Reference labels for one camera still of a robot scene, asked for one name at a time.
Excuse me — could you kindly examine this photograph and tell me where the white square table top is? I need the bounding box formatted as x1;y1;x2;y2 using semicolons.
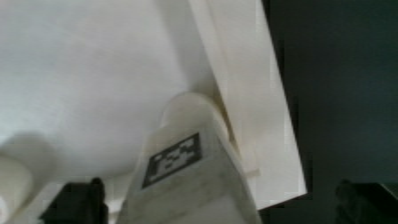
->
0;0;305;224

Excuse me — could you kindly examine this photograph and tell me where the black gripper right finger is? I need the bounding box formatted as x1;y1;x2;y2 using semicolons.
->
334;180;398;224

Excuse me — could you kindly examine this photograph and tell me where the white table leg with tag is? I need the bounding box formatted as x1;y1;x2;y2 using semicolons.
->
115;92;261;224

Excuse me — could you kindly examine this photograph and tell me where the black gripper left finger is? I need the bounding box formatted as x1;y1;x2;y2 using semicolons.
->
39;178;108;224

